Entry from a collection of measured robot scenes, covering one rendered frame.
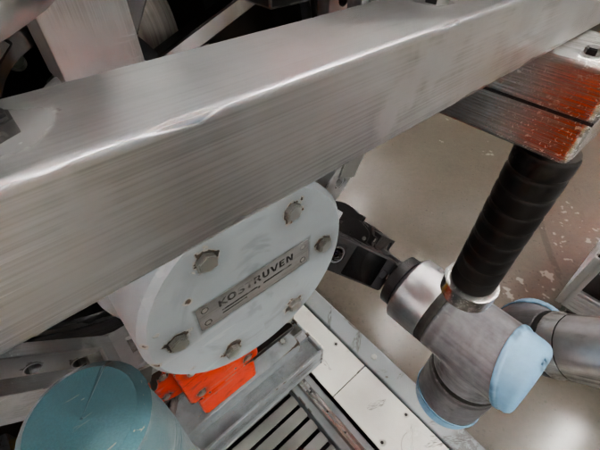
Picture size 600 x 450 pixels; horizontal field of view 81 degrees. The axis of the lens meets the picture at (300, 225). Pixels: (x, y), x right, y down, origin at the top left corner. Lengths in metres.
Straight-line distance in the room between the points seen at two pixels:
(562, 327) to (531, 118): 0.38
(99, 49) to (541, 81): 0.24
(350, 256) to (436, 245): 1.03
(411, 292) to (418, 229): 1.05
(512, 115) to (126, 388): 0.31
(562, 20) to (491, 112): 0.05
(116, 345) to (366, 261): 0.31
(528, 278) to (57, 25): 1.43
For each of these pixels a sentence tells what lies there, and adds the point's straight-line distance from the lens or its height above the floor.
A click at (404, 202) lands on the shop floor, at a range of 1.59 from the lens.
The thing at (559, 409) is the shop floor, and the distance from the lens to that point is 1.26.
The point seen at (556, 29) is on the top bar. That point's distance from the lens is 0.20.
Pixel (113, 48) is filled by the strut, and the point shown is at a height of 0.93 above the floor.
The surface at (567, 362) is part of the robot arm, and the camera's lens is 0.56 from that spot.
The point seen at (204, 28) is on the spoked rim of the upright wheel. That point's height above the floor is 0.90.
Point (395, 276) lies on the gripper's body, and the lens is 0.46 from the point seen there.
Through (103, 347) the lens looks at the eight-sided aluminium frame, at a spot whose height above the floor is 0.63.
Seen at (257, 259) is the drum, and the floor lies 0.87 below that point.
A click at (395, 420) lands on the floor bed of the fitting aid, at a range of 1.00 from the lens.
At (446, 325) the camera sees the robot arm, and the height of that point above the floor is 0.65.
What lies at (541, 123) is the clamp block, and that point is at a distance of 0.22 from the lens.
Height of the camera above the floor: 1.01
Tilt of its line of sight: 45 degrees down
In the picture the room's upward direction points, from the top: straight up
